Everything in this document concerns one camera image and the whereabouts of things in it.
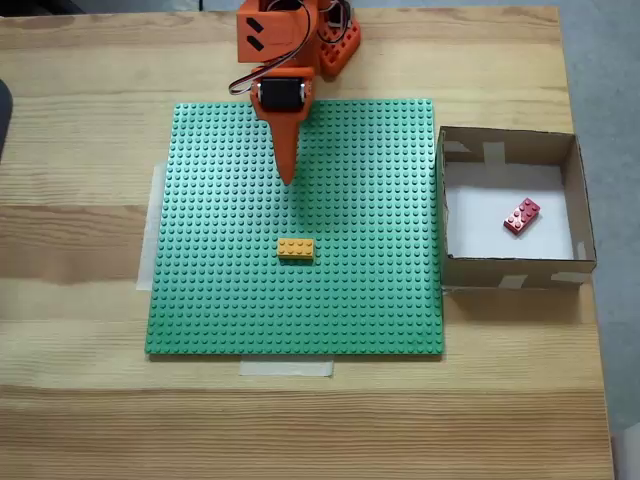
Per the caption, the black object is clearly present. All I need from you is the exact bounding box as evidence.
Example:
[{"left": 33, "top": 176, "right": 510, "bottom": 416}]
[{"left": 0, "top": 78, "right": 15, "bottom": 164}]

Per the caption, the masking tape strip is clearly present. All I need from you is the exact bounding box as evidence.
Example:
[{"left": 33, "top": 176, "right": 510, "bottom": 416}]
[
  {"left": 136, "top": 162, "right": 169, "bottom": 292},
  {"left": 238, "top": 357, "right": 335, "bottom": 379}
]

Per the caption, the gripper servo cable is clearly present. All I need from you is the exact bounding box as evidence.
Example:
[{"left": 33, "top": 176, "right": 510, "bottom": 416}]
[{"left": 227, "top": 0, "right": 315, "bottom": 97}]

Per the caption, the green lego baseplate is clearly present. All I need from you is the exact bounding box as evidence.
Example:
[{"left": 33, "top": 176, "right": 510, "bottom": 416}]
[{"left": 143, "top": 98, "right": 446, "bottom": 357}]

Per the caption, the brown cardboard box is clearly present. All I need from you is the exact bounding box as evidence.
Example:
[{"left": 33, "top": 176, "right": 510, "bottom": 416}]
[{"left": 435, "top": 125, "right": 599, "bottom": 291}]

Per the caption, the orange lego block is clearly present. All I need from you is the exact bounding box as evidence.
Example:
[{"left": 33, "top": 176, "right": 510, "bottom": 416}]
[{"left": 277, "top": 238, "right": 317, "bottom": 263}]

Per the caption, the white paper sheet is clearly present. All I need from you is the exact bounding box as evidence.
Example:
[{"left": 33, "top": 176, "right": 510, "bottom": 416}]
[{"left": 442, "top": 163, "right": 576, "bottom": 261}]

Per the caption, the red lego block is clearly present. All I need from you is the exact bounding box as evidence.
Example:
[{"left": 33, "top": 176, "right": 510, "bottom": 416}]
[{"left": 501, "top": 196, "right": 544, "bottom": 237}]

